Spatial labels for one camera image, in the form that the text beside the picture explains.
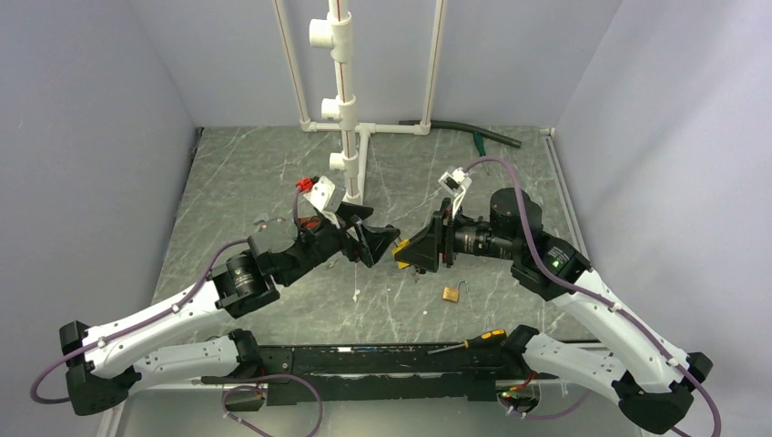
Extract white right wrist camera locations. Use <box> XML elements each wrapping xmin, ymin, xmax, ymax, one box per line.
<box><xmin>438</xmin><ymin>168</ymin><xmax>472</xmax><ymax>219</ymax></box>

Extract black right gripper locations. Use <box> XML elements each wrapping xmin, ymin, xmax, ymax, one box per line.
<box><xmin>395</xmin><ymin>198</ymin><xmax>521</xmax><ymax>272</ymax></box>

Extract green handled screwdriver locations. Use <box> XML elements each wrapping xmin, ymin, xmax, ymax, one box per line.
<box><xmin>472</xmin><ymin>132</ymin><xmax>487</xmax><ymax>158</ymax></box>

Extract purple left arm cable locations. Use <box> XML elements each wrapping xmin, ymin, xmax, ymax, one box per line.
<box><xmin>30</xmin><ymin>187</ymin><xmax>303</xmax><ymax>405</ymax></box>

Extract red handled adjustable wrench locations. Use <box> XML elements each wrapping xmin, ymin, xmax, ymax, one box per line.
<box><xmin>253</xmin><ymin>214</ymin><xmax>320</xmax><ymax>229</ymax></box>

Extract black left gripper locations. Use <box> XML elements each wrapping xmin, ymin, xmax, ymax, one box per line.
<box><xmin>279</xmin><ymin>200</ymin><xmax>399</xmax><ymax>285</ymax></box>

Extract brass padlock open shackle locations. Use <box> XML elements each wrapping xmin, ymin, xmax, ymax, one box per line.
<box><xmin>442</xmin><ymin>280</ymin><xmax>470</xmax><ymax>303</ymax></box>

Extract yellow black screwdriver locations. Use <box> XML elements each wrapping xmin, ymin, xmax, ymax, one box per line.
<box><xmin>427</xmin><ymin>329</ymin><xmax>507</xmax><ymax>355</ymax></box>

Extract black rubber hose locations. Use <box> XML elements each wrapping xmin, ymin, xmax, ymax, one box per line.
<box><xmin>398</xmin><ymin>119</ymin><xmax>523</xmax><ymax>149</ymax></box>

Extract white PVC pipe frame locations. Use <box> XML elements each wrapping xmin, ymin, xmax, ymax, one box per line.
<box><xmin>272</xmin><ymin>1</ymin><xmax>447</xmax><ymax>206</ymax></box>

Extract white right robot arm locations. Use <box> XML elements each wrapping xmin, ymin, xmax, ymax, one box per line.
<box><xmin>392</xmin><ymin>188</ymin><xmax>713</xmax><ymax>434</ymax></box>

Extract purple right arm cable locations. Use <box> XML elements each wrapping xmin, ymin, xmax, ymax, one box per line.
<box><xmin>464</xmin><ymin>155</ymin><xmax>723</xmax><ymax>437</ymax></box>

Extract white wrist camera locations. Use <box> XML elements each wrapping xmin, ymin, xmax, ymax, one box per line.
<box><xmin>295</xmin><ymin>176</ymin><xmax>346</xmax><ymax>229</ymax></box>
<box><xmin>438</xmin><ymin>168</ymin><xmax>472</xmax><ymax>219</ymax></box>

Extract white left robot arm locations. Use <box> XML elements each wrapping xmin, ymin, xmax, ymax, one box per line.
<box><xmin>59</xmin><ymin>203</ymin><xmax>400</xmax><ymax>416</ymax></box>

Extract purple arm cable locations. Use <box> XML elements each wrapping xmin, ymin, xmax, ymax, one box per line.
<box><xmin>464</xmin><ymin>155</ymin><xmax>723</xmax><ymax>437</ymax></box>
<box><xmin>30</xmin><ymin>187</ymin><xmax>303</xmax><ymax>405</ymax></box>

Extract yellow black padlock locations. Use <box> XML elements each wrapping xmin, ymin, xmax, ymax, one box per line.
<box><xmin>391</xmin><ymin>239</ymin><xmax>415</xmax><ymax>269</ymax></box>

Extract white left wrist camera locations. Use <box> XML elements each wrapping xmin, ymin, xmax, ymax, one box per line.
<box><xmin>295</xmin><ymin>176</ymin><xmax>346</xmax><ymax>229</ymax></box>

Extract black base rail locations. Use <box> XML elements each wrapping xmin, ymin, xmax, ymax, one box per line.
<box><xmin>200</xmin><ymin>341</ymin><xmax>539</xmax><ymax>406</ymax></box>

